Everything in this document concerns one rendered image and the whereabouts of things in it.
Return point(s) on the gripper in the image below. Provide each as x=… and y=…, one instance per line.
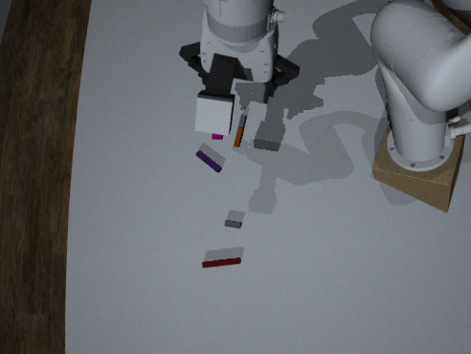
x=256, y=59

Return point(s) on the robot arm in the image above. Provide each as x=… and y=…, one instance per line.
x=413, y=44

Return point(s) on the purple rod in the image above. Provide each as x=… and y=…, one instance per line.
x=208, y=161

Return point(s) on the grey rectangular bar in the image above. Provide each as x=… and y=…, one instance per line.
x=232, y=224
x=241, y=121

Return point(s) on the orange rod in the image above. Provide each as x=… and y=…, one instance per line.
x=238, y=137

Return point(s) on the dark red rod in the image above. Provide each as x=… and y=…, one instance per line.
x=220, y=262

